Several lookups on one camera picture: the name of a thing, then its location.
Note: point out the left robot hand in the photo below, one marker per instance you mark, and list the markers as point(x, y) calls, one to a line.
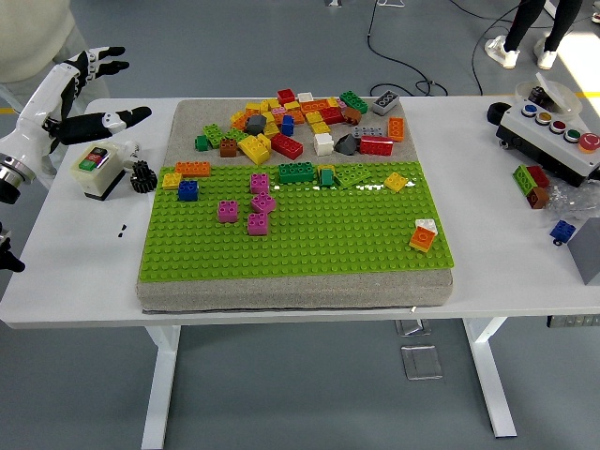
point(37, 103)

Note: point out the magenta 2x2 brick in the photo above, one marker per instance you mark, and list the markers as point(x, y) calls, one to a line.
point(258, 225)
point(227, 212)
point(259, 184)
point(262, 203)

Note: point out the red 2x2 brick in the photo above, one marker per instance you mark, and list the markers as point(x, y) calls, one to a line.
point(286, 96)

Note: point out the blue 2x2 brick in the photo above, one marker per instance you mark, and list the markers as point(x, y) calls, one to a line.
point(188, 191)
point(288, 125)

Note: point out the red 2x4 brick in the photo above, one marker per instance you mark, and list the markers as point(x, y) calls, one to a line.
point(287, 146)
point(376, 146)

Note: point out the white 2x2 brick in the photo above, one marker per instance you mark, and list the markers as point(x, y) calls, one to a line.
point(323, 144)

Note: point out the red sloped brick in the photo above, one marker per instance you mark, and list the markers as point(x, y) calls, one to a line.
point(333, 116)

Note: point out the dark green 2x4 brick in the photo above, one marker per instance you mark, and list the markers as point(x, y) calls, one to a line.
point(296, 173)
point(354, 100)

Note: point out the grey brick with black holes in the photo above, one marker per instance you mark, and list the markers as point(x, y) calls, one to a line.
point(385, 100)

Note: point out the yellow 2x2 brick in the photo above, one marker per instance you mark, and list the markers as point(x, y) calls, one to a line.
point(335, 103)
point(395, 182)
point(171, 181)

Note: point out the small dark green brick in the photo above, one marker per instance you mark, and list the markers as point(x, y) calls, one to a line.
point(202, 143)

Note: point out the lime green 2x4 brick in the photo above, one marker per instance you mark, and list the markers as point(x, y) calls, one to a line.
point(214, 135)

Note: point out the brown 2x2 brick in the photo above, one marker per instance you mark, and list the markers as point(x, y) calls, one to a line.
point(228, 149)
point(353, 117)

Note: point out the large yellow sloped brick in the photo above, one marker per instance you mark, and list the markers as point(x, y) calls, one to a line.
point(253, 149)

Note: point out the yellow 2x3 brick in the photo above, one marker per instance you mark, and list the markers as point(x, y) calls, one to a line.
point(274, 104)

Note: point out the small pink brick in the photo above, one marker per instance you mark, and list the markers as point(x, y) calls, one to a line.
point(279, 111)

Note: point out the small yellow brick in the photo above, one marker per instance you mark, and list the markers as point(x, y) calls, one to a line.
point(292, 106)

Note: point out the small white brick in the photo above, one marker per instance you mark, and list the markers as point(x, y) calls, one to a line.
point(305, 97)

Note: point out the green baseplate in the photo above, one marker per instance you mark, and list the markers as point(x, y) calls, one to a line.
point(304, 253)

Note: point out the dark grey sloped brick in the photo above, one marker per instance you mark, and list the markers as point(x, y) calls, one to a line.
point(347, 145)

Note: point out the orange sloped brick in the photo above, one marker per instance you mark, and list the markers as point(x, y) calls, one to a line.
point(421, 239)

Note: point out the white sloped brick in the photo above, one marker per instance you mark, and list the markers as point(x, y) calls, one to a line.
point(429, 224)

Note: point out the person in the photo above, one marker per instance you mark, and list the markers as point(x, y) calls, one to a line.
point(515, 23)
point(28, 37)

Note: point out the white bulb-shaped part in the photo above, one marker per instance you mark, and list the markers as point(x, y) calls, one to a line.
point(132, 151)

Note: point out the black gear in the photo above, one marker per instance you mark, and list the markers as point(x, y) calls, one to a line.
point(142, 177)

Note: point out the small black bits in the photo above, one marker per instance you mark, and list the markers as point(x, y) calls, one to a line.
point(123, 229)

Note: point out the white table leg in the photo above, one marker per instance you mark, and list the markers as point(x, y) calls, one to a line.
point(161, 384)
point(487, 375)

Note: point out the white stand base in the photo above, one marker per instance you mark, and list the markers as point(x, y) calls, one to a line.
point(334, 2)

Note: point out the grey-brown mat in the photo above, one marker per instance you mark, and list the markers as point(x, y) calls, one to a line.
point(290, 290)

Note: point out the lime green flat plate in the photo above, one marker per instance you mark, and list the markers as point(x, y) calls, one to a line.
point(351, 177)

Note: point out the grey flat plate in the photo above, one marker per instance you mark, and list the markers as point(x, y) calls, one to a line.
point(368, 131)

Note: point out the small clear plastic box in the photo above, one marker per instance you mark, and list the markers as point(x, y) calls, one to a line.
point(410, 327)

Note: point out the black tape roll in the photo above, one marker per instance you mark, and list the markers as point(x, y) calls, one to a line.
point(492, 115)

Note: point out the large clear plastic box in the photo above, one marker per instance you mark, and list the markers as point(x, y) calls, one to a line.
point(422, 363)

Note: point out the white shoe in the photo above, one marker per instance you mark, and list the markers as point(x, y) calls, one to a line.
point(546, 58)
point(504, 54)

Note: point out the small black device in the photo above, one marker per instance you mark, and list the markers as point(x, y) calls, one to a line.
point(538, 96)

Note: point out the white button control box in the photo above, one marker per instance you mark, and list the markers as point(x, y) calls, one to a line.
point(539, 140)

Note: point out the clear round container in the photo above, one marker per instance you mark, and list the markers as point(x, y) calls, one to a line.
point(565, 96)

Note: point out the clear plastic bag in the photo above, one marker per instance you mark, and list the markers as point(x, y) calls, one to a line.
point(569, 201)

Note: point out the grey box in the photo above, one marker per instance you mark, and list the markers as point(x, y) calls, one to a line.
point(588, 253)

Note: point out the table control panel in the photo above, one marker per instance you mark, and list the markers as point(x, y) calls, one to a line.
point(574, 321)

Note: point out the cream switch box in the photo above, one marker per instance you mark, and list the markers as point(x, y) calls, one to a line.
point(96, 173)

